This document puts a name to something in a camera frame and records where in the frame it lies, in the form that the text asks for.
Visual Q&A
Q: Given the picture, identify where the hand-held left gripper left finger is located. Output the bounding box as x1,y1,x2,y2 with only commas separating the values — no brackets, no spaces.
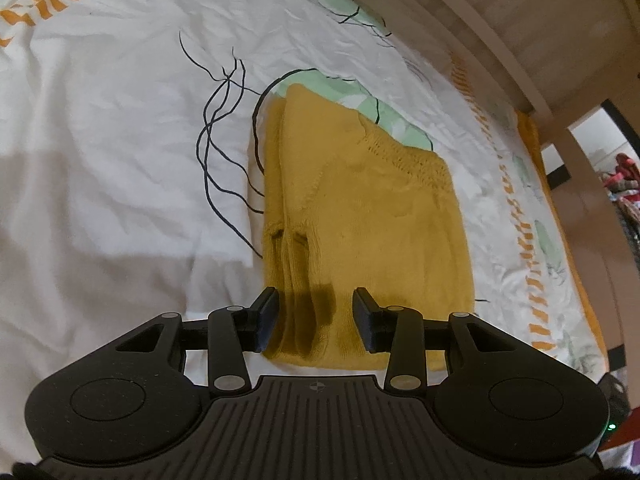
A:
116,287,280,395

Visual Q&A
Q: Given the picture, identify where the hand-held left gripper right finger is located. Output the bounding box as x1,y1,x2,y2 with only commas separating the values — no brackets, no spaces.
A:
353,287,518,393

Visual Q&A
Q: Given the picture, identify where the yellow knit sweater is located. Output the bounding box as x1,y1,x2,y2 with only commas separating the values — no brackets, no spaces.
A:
261,84,475,375

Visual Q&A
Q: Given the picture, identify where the pile of colourful clothes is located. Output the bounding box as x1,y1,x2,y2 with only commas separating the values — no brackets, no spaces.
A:
602,152,640,221

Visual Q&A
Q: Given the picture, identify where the white printed bedsheet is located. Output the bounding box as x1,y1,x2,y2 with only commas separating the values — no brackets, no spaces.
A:
0,0,603,463

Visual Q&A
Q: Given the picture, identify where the orange fitted sheet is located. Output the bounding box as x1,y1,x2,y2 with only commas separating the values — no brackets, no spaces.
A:
515,110,608,376

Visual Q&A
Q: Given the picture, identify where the dark device with green light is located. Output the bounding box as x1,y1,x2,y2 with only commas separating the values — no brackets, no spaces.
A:
595,372,632,443

